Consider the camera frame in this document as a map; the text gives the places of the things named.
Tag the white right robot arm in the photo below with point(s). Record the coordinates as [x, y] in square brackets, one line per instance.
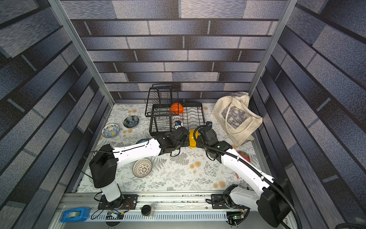
[271, 197]

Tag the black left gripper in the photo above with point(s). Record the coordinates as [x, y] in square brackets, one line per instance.
[187, 141]

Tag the blue floral ceramic bowl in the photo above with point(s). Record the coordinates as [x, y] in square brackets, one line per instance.
[142, 141]

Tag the blue yellow patterned bowl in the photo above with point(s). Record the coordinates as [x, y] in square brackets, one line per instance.
[110, 131]

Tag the white lattice pattern bowl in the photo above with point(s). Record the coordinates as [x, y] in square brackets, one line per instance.
[142, 168]

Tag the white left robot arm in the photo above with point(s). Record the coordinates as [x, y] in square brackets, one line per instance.
[104, 164]

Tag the yellow plastic bowl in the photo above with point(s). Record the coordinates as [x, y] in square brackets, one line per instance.
[192, 142]

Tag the dark grey-blue ceramic bowl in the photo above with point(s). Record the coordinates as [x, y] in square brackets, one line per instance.
[131, 121]

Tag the blue tape dispenser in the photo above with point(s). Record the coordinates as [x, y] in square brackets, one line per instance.
[75, 215]

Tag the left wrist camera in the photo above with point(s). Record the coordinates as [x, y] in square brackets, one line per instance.
[177, 124]

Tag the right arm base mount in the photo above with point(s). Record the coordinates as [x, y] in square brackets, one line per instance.
[223, 201]

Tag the black wire dish rack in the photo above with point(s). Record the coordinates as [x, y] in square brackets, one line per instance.
[167, 111]

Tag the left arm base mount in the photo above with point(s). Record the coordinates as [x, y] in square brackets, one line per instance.
[124, 202]

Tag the orange plastic bowl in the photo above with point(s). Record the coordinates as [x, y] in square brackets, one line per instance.
[176, 109]

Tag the red gold round tin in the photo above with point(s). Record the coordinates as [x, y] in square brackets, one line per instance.
[244, 155]

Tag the floral patterned table mat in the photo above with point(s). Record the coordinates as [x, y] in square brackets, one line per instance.
[191, 170]

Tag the green circuit board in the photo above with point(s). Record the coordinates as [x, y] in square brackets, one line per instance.
[234, 215]

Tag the black round knob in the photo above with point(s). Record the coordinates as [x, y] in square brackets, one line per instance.
[147, 210]

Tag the white slotted cable duct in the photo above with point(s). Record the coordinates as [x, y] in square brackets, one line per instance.
[163, 217]

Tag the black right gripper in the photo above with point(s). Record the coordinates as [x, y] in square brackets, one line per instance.
[204, 133]

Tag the beige canvas tote bag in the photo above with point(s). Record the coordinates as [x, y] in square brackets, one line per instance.
[238, 121]

